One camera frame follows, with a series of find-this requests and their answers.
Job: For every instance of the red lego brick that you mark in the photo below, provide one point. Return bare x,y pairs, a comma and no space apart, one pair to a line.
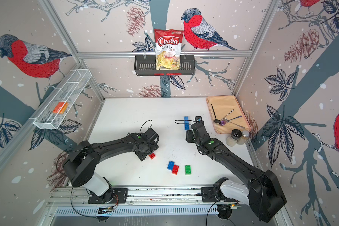
175,169
152,156

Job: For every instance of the chuba cassava chips bag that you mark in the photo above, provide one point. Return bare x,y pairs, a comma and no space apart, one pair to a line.
168,45

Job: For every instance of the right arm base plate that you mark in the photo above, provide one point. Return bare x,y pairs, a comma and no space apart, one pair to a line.
208,195

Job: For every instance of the orange block in basket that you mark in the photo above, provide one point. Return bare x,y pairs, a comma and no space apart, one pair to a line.
60,108

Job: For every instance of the silver lid shaker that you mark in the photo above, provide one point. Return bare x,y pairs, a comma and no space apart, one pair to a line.
245,136

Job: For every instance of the purple spoon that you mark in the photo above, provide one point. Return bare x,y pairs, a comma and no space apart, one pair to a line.
225,120

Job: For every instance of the white wire basket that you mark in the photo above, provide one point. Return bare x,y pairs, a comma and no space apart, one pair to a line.
74,84

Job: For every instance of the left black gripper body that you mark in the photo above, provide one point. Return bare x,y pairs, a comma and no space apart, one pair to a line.
151,148

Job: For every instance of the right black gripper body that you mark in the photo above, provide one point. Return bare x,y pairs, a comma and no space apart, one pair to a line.
190,138

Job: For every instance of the light blue long lego brick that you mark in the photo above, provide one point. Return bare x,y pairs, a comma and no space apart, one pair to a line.
186,123

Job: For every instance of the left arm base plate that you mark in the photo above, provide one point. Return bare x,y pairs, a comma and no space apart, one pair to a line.
113,195

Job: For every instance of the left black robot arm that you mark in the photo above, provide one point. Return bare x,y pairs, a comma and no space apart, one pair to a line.
81,163

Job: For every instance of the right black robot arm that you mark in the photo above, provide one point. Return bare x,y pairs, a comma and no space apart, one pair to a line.
260,190

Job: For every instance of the black wall basket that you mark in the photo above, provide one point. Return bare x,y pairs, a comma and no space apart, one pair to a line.
146,66

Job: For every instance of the black lid shaker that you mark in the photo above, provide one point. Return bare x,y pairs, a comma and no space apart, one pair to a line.
233,137

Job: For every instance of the black spoon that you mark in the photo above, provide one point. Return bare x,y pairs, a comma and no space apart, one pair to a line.
217,121

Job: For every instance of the yellow cloth mat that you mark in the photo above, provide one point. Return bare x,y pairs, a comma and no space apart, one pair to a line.
222,105

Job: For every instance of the blue small lego brick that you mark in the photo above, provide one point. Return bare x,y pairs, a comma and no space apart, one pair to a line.
170,165

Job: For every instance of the green lego brick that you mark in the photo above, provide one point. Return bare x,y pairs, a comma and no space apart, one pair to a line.
188,170

